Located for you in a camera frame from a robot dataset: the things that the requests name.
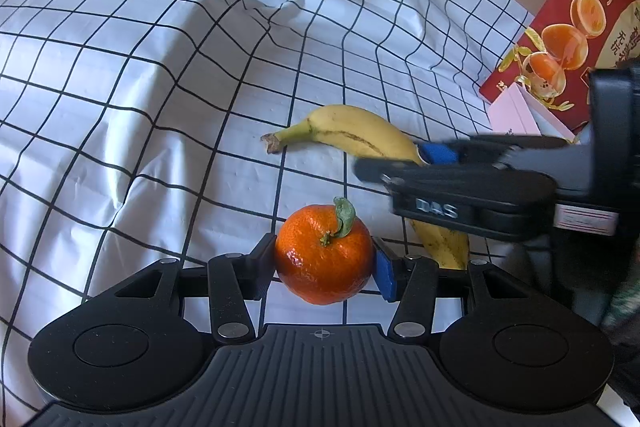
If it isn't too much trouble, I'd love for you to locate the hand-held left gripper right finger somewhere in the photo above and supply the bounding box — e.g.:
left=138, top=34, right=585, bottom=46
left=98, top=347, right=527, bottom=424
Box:
left=373, top=238, right=524, bottom=342

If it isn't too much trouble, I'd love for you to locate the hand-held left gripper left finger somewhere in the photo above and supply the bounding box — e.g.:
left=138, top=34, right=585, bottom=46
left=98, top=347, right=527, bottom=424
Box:
left=109, top=232, right=279, bottom=344

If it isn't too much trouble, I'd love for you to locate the white grid tablecloth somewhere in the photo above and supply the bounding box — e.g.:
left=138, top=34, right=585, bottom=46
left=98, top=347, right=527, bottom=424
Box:
left=0, top=0, right=640, bottom=427

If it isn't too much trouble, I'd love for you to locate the pink cardboard box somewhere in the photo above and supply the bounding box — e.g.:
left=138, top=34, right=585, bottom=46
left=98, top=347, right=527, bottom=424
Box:
left=487, top=82, right=581, bottom=142

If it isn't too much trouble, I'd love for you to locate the banana with purple sticker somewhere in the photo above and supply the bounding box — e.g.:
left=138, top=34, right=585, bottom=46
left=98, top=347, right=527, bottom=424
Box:
left=260, top=104, right=471, bottom=271

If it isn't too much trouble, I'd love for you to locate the red egg snack bag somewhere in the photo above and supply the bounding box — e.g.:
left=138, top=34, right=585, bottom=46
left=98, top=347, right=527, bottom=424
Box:
left=479, top=0, right=640, bottom=142

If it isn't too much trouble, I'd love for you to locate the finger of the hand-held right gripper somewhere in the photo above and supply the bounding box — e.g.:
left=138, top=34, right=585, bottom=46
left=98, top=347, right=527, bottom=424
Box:
left=417, top=136, right=571, bottom=168
left=354, top=157, right=556, bottom=204

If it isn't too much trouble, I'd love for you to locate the tangerine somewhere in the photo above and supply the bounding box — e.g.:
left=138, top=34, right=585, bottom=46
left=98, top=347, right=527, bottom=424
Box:
left=274, top=197, right=375, bottom=306

